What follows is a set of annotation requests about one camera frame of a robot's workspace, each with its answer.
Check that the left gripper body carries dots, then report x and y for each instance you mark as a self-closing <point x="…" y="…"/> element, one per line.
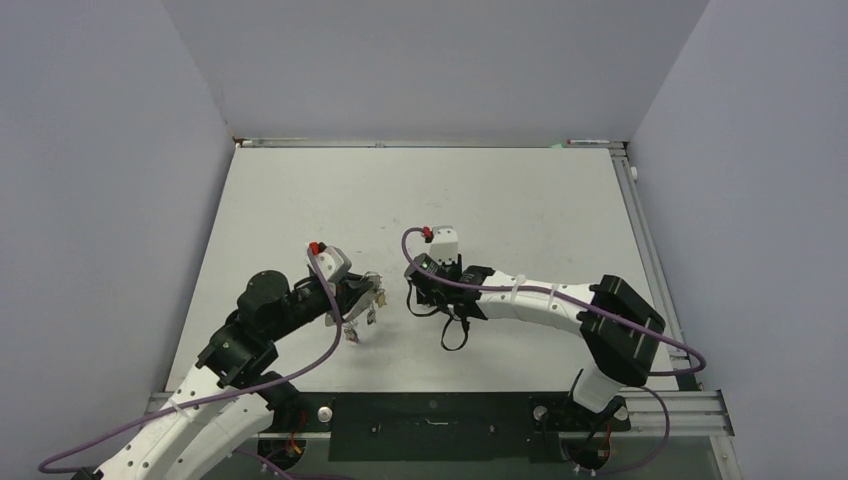
<point x="340" y="299"/>

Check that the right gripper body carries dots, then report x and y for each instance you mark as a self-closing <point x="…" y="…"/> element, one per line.
<point x="428" y="297"/>

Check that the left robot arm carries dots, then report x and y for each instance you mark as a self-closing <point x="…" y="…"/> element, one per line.
<point x="230" y="393"/>

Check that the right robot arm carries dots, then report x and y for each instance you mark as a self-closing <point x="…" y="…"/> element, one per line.
<point x="619" y="327"/>

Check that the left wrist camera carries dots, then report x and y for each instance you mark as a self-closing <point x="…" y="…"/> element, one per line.
<point x="330" y="261"/>

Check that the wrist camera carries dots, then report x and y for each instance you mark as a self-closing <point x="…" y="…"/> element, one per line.
<point x="444" y="246"/>
<point x="330" y="261"/>

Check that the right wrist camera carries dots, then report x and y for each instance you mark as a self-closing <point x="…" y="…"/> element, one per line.
<point x="444" y="246"/>

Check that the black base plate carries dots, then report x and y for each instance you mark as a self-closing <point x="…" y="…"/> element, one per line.
<point x="438" y="443"/>

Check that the back aluminium rail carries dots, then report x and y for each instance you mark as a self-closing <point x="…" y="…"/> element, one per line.
<point x="464" y="143"/>

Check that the aluminium rail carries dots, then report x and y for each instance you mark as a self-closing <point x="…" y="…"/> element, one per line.
<point x="657" y="284"/>
<point x="464" y="143"/>
<point x="679" y="413"/>

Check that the right aluminium rail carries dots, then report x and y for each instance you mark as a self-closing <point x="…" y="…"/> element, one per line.
<point x="657" y="284"/>

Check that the front aluminium rail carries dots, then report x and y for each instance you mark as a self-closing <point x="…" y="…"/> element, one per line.
<point x="679" y="413"/>

